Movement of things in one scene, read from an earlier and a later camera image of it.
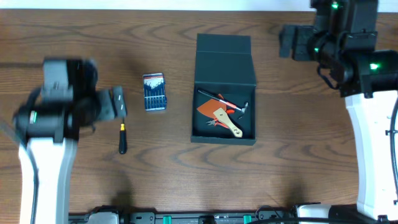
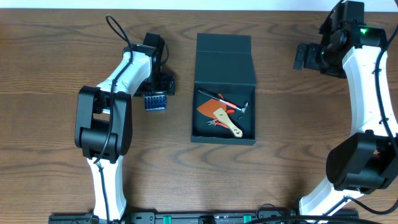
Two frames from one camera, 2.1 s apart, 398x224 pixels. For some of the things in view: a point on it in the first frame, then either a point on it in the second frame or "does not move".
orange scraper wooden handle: [217, 109] does not move
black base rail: [114, 216] does not move
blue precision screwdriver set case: [155, 98] does not move
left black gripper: [119, 102] → [168, 84]
